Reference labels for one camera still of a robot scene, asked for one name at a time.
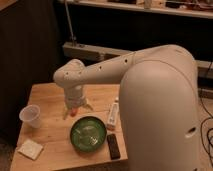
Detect white square sponge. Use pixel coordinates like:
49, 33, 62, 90
18, 139, 44, 160

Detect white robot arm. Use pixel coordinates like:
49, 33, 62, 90
53, 45, 200, 171

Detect green ceramic bowl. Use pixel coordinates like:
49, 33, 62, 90
70, 116, 107, 153

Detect clear plastic cup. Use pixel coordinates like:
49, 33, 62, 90
19, 105, 41, 128

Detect small orange object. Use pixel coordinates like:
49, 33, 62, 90
69, 108, 78, 117

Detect wooden table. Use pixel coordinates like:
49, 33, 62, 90
10, 83, 129, 171

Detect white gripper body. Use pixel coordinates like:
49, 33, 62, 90
64, 85, 86, 109

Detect upper wooden shelf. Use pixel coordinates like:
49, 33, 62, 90
57, 0, 213, 19

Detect metal vertical pole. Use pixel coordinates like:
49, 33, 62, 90
64, 0, 77, 46

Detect black remote control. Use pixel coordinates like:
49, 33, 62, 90
107, 134, 120, 160

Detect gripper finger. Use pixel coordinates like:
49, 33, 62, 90
62, 107, 69, 120
83, 104, 93, 111

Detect metal shelf rail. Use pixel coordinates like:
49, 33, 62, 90
63, 42, 213, 79

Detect black cable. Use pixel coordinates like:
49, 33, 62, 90
199, 61, 213, 158

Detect white tube bottle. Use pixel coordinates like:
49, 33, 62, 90
106, 98, 119, 130

